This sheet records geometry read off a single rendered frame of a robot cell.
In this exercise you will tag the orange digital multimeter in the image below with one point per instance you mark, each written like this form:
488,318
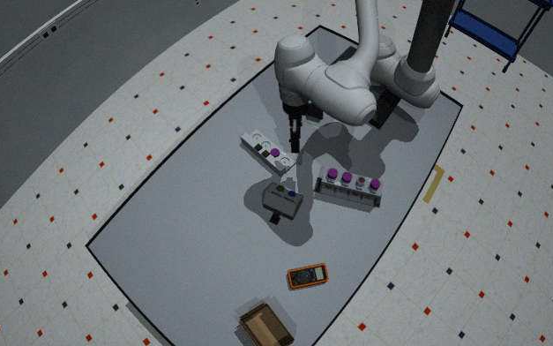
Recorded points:
307,276

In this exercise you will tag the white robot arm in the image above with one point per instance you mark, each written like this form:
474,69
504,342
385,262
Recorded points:
348,91

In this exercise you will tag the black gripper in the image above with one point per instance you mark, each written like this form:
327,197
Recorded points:
295,114

